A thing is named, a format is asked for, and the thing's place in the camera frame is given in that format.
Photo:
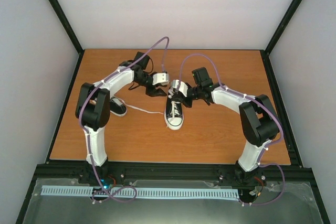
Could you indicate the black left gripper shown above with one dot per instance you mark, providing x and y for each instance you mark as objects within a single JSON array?
[{"x": 152, "y": 93}]

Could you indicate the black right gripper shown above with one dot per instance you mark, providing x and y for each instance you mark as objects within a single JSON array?
[{"x": 188, "y": 103}]

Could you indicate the white shoelace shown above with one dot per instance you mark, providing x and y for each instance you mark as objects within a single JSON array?
[{"x": 173, "y": 108}]

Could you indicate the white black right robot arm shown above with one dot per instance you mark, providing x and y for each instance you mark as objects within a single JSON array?
[{"x": 258, "y": 118}]

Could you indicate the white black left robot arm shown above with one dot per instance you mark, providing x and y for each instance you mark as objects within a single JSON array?
[{"x": 93, "y": 106}]

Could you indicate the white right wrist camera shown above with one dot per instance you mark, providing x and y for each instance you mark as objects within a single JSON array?
[{"x": 180, "y": 87}]

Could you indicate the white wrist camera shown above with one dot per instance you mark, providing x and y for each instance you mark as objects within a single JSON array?
[
  {"x": 161, "y": 78},
  {"x": 180, "y": 87}
]

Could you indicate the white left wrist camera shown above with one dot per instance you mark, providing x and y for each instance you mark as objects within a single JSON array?
[{"x": 161, "y": 78}]

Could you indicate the light blue slotted cable duct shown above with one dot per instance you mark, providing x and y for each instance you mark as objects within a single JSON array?
[{"x": 141, "y": 193}]

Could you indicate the black aluminium frame rail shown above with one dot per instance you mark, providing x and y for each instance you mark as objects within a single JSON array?
[{"x": 135, "y": 171}]

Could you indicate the black left corner frame post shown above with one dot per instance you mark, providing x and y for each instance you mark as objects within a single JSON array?
[{"x": 66, "y": 25}]

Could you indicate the black corner frame post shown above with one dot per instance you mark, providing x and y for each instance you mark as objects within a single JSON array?
[
  {"x": 291, "y": 10},
  {"x": 66, "y": 25}
]

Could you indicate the black right corner frame post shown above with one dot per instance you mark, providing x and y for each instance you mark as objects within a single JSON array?
[{"x": 291, "y": 10}]

